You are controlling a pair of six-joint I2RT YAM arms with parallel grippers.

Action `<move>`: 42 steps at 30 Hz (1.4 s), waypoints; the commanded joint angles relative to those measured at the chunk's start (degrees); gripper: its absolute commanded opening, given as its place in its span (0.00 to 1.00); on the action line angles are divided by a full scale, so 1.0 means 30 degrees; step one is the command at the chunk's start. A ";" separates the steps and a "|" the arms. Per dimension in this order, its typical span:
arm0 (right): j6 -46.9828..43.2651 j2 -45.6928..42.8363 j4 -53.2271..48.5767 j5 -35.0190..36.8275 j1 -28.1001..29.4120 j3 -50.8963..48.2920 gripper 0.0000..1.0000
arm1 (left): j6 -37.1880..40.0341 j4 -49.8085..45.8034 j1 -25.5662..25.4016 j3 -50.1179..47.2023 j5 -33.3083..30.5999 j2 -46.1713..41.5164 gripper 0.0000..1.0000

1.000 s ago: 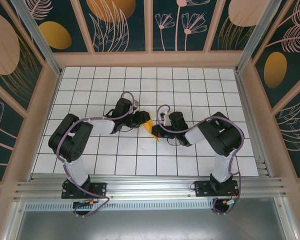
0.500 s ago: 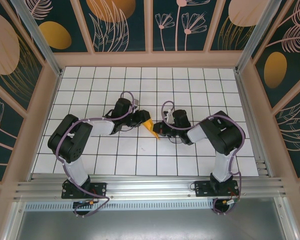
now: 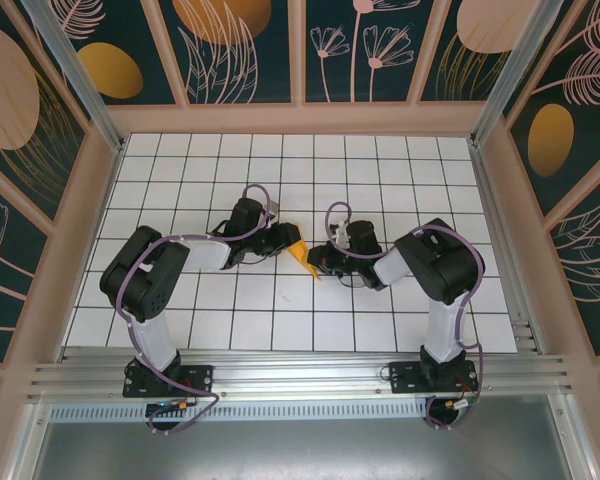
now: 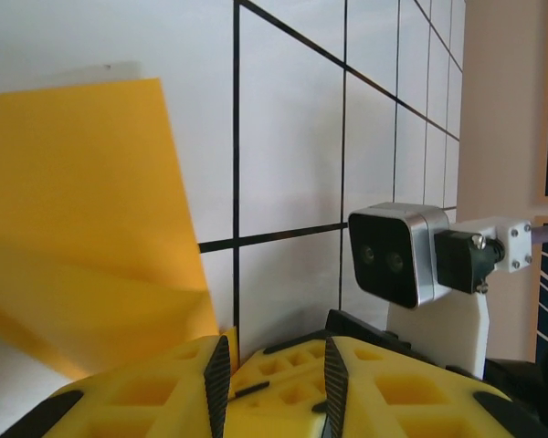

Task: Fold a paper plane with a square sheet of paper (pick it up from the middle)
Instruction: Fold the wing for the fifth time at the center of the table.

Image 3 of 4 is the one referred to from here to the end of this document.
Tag dark panel pink oval grass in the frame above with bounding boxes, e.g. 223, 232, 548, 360
0, 0, 89, 224

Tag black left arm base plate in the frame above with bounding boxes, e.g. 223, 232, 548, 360
123, 363, 215, 399

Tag yellow cloth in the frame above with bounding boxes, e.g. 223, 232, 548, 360
285, 238, 326, 282

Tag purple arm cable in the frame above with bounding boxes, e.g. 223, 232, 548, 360
326, 201, 486, 431
114, 184, 281, 436

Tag aluminium side rail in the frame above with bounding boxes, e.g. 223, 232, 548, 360
468, 139, 549, 356

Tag grey metal sheet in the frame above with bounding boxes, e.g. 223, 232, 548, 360
24, 419, 596, 480

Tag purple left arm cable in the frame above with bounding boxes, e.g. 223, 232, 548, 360
114, 184, 281, 436

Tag wide aluminium base rail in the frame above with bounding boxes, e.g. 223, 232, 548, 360
27, 347, 576, 401

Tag slotted grey cable duct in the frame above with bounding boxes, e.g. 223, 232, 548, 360
49, 402, 431, 424

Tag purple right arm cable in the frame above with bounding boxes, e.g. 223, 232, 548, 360
326, 201, 486, 431

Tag dark panel orange oval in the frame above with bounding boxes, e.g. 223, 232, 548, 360
54, 0, 177, 106

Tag aluminium corner post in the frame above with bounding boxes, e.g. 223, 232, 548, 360
22, 0, 126, 154
469, 0, 564, 146

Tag dark panel pink circle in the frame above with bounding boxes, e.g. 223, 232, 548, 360
418, 0, 536, 103

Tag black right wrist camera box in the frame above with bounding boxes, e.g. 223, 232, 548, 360
329, 219, 381, 259

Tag dark panel pink flowers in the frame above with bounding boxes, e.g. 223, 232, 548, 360
304, 0, 434, 105

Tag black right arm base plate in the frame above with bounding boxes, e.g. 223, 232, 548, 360
388, 359, 479, 396

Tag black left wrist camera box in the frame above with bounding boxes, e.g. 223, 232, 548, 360
228, 197, 281, 236

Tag aluminium frame bar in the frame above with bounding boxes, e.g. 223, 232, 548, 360
549, 394, 599, 480
12, 402, 51, 480

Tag dark panel orange circle feathers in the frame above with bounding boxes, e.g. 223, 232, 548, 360
158, 0, 295, 106

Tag dark panel flower outline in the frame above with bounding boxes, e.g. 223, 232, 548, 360
0, 172, 50, 364

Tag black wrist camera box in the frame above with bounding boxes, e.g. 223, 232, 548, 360
228, 197, 281, 236
329, 219, 381, 259

